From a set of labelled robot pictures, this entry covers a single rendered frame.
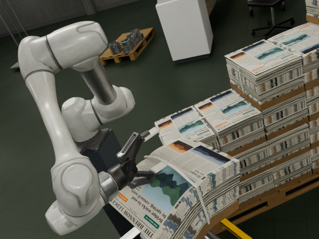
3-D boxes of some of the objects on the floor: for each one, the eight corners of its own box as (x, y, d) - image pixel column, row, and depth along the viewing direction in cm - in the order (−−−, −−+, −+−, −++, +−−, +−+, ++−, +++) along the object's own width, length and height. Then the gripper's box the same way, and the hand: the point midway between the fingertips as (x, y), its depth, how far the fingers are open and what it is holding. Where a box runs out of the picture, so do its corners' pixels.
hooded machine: (211, 58, 455) (187, -38, 385) (171, 65, 478) (142, -24, 409) (216, 39, 505) (196, -49, 436) (180, 46, 528) (155, -36, 459)
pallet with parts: (138, 59, 542) (131, 41, 524) (99, 66, 573) (92, 50, 556) (156, 32, 627) (151, 17, 610) (122, 40, 658) (116, 25, 641)
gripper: (92, 146, 94) (146, 111, 104) (117, 204, 107) (163, 167, 117) (105, 155, 88) (161, 117, 98) (129, 215, 101) (177, 176, 111)
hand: (160, 146), depth 107 cm, fingers open, 14 cm apart
